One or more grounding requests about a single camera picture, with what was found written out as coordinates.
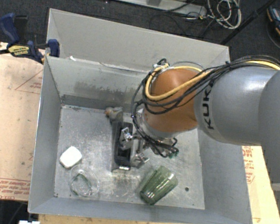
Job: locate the white rounded block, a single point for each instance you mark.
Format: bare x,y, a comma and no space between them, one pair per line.
70,157

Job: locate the clear glass bowl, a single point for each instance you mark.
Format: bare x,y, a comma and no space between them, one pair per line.
84,183

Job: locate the green glass cup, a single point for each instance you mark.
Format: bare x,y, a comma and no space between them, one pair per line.
158,186

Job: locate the grey toy animal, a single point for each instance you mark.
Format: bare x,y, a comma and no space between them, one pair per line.
114,113

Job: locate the grey metal bin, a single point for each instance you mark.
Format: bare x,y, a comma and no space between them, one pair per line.
88,132

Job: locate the brown cardboard board red print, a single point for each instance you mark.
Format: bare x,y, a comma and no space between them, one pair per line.
10,124

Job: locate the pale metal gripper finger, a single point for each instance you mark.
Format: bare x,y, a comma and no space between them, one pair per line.
140,160
125,139

